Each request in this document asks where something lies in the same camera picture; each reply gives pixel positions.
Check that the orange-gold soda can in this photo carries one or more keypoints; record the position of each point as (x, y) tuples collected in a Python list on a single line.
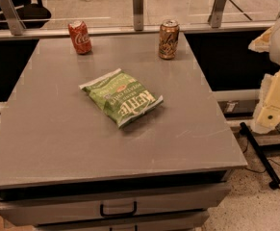
[(169, 34)]

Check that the red Coca-Cola can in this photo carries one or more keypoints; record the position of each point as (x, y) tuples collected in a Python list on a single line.
[(80, 37)]

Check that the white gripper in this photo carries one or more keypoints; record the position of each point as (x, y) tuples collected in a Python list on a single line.
[(267, 113)]

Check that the black floor stand bar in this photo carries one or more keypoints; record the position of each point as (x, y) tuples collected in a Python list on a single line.
[(275, 181)]

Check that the green Kettle chips bag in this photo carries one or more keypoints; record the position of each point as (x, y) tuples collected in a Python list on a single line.
[(121, 97)]

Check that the left metal railing post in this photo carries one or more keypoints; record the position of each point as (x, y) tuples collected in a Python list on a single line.
[(14, 22)]

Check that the right metal railing post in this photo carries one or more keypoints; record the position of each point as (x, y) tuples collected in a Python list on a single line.
[(215, 18)]

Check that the grey drawer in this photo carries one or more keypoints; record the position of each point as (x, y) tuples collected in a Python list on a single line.
[(86, 207), (178, 221)]

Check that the grey lower drawer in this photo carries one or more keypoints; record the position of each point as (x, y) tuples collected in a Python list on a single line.
[(178, 221)]

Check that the middle metal railing post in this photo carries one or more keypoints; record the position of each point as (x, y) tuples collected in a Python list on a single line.
[(138, 15)]

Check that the black drawer handle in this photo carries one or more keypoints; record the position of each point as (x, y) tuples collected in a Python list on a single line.
[(119, 210)]

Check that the grey upper drawer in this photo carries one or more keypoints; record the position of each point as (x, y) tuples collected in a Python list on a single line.
[(86, 207)]

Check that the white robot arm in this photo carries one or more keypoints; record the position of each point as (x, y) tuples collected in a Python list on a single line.
[(267, 112)]

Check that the metal railing post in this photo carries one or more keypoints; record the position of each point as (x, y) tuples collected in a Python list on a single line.
[(138, 15), (14, 22), (215, 18)]

